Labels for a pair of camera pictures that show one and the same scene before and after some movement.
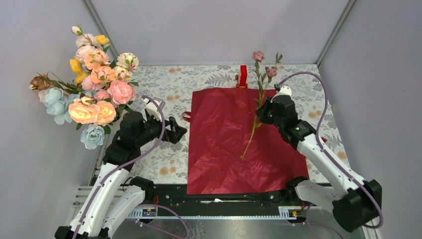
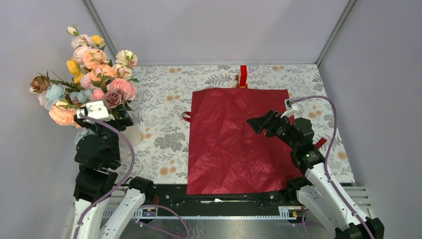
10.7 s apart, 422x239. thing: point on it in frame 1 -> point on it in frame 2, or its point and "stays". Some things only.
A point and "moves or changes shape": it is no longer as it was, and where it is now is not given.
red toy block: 243,77 stays
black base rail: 173,199 stays
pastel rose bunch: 102,88 stays
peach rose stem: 102,112 moves or changes shape
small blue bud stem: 269,72 -> 119,110
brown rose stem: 41,82 stays
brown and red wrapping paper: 230,150 stays
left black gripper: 176,132 -> 123,122
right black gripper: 261,112 -> 257,123
